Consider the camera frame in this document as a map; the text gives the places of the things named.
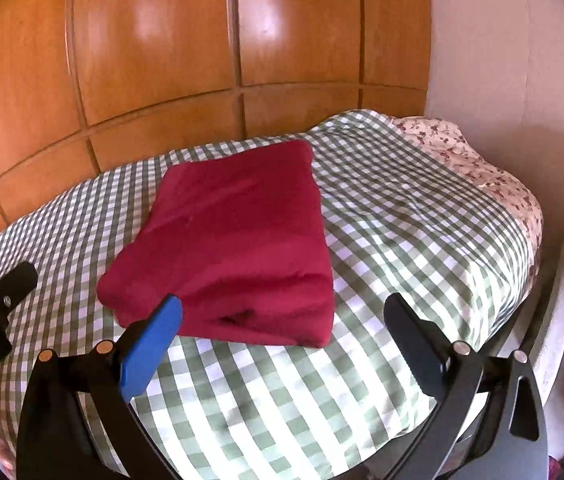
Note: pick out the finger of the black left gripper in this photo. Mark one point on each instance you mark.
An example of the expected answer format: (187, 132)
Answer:
(16, 285)

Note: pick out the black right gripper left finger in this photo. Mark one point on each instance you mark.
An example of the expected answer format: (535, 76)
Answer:
(54, 438)

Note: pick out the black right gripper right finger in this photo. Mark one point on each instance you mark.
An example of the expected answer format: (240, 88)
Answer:
(510, 441)

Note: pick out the dark red cloth garment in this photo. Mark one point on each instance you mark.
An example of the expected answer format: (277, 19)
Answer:
(240, 241)

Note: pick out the green white checkered bedsheet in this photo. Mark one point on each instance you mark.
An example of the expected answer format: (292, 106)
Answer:
(396, 220)

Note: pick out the wooden wardrobe doors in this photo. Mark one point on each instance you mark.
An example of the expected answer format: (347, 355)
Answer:
(88, 85)

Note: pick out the floral pillow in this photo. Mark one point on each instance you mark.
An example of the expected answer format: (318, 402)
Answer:
(444, 141)

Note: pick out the white bed frame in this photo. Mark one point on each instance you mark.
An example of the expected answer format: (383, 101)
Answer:
(537, 328)

